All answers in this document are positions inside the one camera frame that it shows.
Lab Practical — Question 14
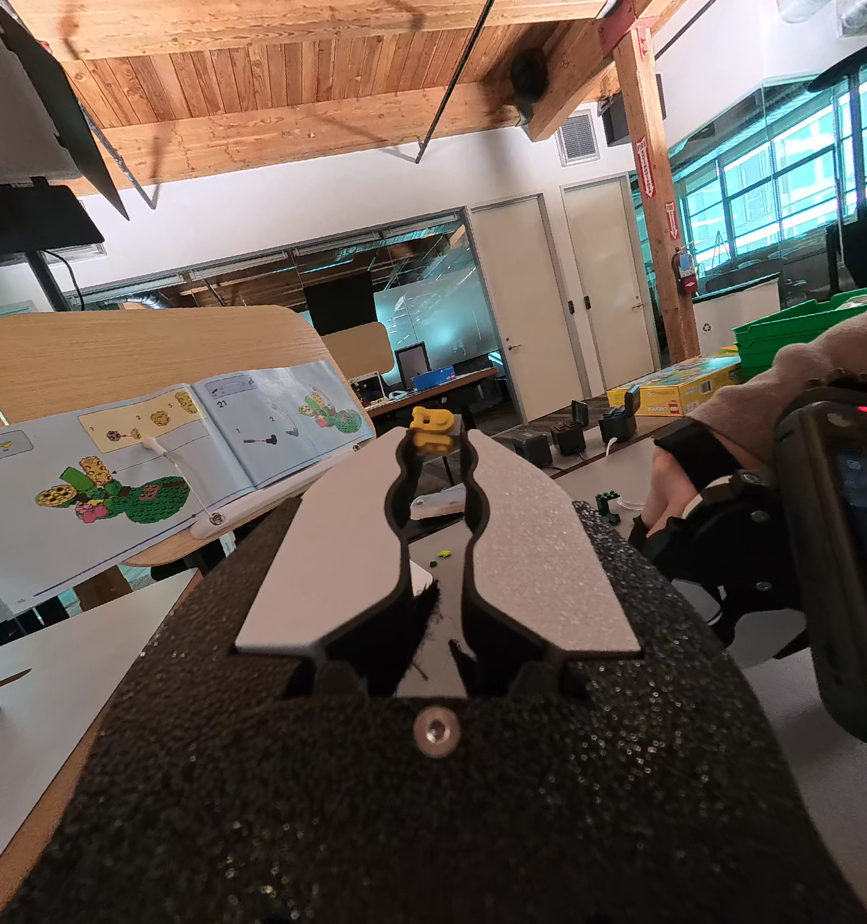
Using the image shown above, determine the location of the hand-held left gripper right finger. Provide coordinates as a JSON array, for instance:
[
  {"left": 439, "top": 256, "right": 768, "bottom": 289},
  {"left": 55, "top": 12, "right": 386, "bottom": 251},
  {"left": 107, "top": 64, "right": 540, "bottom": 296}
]
[{"left": 449, "top": 429, "right": 642, "bottom": 695}]

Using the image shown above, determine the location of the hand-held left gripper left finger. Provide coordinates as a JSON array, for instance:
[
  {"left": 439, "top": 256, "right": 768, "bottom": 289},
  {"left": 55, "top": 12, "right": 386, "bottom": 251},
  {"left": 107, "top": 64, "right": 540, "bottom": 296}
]
[{"left": 235, "top": 429, "right": 438, "bottom": 695}]

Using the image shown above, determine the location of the yellow grey brick assembly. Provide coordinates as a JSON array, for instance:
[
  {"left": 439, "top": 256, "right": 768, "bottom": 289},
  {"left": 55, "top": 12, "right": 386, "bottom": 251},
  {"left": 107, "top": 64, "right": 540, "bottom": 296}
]
[{"left": 409, "top": 406, "right": 467, "bottom": 456}]

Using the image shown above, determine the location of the person's right forearm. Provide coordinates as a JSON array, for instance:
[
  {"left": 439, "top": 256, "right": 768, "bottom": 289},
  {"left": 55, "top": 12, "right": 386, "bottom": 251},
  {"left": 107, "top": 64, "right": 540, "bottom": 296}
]
[{"left": 653, "top": 292, "right": 867, "bottom": 474}]

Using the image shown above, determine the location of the grey desk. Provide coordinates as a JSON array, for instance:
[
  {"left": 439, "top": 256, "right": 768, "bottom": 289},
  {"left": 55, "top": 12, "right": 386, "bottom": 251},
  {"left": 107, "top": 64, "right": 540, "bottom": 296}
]
[{"left": 0, "top": 415, "right": 867, "bottom": 924}]

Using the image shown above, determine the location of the person's right hand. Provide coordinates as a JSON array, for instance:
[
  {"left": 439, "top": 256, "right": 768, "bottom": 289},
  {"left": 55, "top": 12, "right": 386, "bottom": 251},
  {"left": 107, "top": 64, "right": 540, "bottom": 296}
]
[{"left": 650, "top": 448, "right": 748, "bottom": 535}]

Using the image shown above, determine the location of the white stand foot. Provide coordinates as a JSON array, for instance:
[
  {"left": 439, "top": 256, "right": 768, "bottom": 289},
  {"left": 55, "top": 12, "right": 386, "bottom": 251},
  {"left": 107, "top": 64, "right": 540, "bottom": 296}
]
[{"left": 410, "top": 484, "right": 467, "bottom": 522}]

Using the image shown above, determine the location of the instruction booklet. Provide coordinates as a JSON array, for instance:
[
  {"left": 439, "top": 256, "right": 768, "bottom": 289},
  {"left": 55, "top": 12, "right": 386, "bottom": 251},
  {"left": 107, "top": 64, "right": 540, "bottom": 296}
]
[{"left": 0, "top": 359, "right": 375, "bottom": 622}]

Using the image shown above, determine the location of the wooden table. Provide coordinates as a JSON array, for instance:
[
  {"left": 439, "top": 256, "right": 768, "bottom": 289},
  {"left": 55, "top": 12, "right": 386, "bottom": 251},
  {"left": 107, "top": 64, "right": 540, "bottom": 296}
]
[{"left": 365, "top": 367, "right": 499, "bottom": 420}]

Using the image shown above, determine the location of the black framed screen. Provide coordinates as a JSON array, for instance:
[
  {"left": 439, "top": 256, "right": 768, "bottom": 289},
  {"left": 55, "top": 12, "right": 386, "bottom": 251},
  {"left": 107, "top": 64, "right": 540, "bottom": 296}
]
[{"left": 394, "top": 341, "right": 431, "bottom": 391}]

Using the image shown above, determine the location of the small wooden board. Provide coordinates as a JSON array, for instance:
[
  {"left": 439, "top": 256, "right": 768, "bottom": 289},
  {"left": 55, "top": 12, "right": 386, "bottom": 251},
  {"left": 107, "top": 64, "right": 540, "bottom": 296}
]
[{"left": 321, "top": 321, "right": 395, "bottom": 376}]

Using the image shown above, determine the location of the yellow cardboard box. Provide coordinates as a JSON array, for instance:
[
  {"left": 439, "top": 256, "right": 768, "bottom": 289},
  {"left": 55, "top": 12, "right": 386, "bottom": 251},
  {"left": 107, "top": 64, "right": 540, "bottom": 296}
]
[{"left": 607, "top": 355, "right": 743, "bottom": 417}]

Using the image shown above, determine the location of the stack of green bins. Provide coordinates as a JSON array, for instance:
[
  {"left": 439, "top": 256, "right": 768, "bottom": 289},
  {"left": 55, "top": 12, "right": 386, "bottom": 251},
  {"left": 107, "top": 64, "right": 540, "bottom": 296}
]
[{"left": 733, "top": 285, "right": 867, "bottom": 384}]

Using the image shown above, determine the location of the white door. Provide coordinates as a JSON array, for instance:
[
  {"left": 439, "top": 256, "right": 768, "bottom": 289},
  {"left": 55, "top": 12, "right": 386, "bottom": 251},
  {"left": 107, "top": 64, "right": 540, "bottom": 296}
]
[
  {"left": 470, "top": 195, "right": 586, "bottom": 427},
  {"left": 560, "top": 175, "right": 658, "bottom": 394}
]

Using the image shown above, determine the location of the wooden board stand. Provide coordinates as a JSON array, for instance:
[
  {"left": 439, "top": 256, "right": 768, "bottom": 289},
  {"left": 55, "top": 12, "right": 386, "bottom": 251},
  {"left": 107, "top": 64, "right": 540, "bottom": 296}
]
[{"left": 0, "top": 305, "right": 374, "bottom": 615}]

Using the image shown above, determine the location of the black office chair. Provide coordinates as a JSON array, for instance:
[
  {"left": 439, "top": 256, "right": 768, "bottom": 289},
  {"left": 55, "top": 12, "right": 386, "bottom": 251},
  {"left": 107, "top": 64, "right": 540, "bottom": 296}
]
[{"left": 827, "top": 209, "right": 867, "bottom": 297}]

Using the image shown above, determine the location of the black monitor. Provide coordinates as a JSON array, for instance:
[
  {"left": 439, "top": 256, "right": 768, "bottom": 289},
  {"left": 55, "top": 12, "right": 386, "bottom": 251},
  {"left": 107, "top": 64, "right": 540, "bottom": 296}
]
[{"left": 0, "top": 177, "right": 106, "bottom": 261}]

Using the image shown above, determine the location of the black speaker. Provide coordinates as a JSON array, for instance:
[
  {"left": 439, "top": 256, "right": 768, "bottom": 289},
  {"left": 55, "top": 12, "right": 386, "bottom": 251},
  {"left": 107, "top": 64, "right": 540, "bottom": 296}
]
[{"left": 509, "top": 47, "right": 550, "bottom": 127}]

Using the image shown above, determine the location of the black hanging rod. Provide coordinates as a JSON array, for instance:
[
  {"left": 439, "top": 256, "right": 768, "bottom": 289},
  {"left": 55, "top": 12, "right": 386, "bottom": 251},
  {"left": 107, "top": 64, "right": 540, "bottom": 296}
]
[{"left": 415, "top": 0, "right": 496, "bottom": 166}]

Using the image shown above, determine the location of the grey hanging panel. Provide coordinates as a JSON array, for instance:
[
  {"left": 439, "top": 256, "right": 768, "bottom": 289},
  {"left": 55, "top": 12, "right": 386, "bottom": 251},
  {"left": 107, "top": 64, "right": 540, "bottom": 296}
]
[{"left": 0, "top": 0, "right": 131, "bottom": 221}]

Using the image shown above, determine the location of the white elastic cord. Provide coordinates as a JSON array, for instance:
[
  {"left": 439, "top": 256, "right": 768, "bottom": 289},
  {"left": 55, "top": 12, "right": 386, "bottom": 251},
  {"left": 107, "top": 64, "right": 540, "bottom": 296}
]
[{"left": 141, "top": 436, "right": 232, "bottom": 539}]

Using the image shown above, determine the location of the wooden post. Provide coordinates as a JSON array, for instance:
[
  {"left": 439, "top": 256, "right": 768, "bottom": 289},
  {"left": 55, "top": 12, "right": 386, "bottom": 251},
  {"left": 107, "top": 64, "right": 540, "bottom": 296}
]
[{"left": 614, "top": 29, "right": 701, "bottom": 369}]

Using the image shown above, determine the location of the window wall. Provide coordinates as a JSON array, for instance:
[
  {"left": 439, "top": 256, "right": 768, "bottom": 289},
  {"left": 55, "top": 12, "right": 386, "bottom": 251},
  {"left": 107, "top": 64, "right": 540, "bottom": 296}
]
[{"left": 675, "top": 58, "right": 867, "bottom": 290}]

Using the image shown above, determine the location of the wall vent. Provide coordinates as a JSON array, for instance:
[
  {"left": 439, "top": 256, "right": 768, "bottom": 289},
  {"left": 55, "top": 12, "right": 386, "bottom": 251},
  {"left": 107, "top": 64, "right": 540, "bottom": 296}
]
[{"left": 556, "top": 108, "right": 600, "bottom": 167}]

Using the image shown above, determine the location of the black box on post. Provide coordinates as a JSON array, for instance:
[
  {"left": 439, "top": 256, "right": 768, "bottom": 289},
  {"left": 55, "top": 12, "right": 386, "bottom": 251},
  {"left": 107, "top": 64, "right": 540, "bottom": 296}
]
[{"left": 601, "top": 94, "right": 665, "bottom": 145}]

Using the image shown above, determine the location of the silver air duct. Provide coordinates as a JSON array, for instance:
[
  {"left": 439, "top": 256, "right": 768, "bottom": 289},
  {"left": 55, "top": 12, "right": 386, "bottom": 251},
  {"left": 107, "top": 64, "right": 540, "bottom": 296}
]
[{"left": 776, "top": 0, "right": 867, "bottom": 37}]

